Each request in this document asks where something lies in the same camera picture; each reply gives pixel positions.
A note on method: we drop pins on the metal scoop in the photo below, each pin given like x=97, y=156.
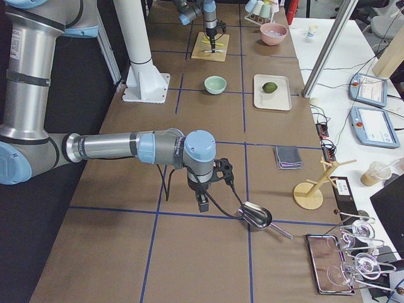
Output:
x=260, y=218

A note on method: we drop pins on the pink bowl with ice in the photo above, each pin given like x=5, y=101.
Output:
x=273, y=33

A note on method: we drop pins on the upper teach pendant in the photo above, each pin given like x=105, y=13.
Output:
x=369, y=90

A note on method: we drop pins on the grey folded cloth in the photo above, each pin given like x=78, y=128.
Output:
x=287, y=157

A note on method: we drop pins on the cream rabbit tray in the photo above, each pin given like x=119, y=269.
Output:
x=279, y=100

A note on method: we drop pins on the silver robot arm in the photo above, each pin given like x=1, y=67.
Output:
x=28, y=150
x=206, y=9

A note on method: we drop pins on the black power strip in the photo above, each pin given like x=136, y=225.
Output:
x=327, y=146

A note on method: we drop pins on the shiny metal tray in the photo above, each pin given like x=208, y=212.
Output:
x=326, y=259

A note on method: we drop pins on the white plastic spoon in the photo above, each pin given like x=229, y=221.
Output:
x=215, y=51

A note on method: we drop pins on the green avocado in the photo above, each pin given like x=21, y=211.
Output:
x=269, y=87

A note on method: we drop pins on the teach pendant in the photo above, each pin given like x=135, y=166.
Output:
x=369, y=90
x=373, y=127

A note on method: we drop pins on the glass on rack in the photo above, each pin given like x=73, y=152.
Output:
x=348, y=272
x=358, y=235

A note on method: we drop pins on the cup rack with cups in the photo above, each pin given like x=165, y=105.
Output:
x=261, y=12

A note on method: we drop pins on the mint green bowl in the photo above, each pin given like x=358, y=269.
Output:
x=215, y=84

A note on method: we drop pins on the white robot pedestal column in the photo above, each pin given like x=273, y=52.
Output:
x=144, y=82

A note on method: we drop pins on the wooden mug tree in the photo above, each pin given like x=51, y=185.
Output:
x=308, y=195

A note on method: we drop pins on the aluminium frame post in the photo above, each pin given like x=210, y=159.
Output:
x=344, y=13

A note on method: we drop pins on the wooden cutting board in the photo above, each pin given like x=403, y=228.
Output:
x=222, y=42

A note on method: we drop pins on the iced coffee cup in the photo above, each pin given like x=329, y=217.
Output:
x=377, y=172

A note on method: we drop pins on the paper cup blue stripe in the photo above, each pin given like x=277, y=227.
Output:
x=311, y=32

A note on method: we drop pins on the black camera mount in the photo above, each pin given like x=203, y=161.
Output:
x=222, y=170
x=221, y=25

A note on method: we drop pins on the lower teach pendant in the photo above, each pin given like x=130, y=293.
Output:
x=373, y=127

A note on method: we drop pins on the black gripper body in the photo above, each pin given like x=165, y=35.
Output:
x=211, y=31
x=196, y=187

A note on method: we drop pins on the black box with label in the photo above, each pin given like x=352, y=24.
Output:
x=343, y=195

